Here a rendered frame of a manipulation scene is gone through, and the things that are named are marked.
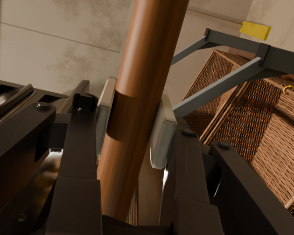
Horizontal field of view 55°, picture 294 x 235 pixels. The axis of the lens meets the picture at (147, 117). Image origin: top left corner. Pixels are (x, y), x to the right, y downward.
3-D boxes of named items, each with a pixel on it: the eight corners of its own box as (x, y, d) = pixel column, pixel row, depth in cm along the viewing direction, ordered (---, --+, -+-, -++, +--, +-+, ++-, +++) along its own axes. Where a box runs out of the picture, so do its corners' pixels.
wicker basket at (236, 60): (239, 178, 130) (182, 166, 127) (211, 127, 182) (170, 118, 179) (283, 78, 113) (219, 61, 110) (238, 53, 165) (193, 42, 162)
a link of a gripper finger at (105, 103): (100, 157, 16) (86, 155, 16) (109, 114, 22) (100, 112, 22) (111, 107, 15) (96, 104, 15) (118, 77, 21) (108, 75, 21)
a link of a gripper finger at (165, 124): (164, 120, 15) (178, 123, 15) (157, 87, 22) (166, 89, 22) (150, 168, 16) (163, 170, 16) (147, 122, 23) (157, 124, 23)
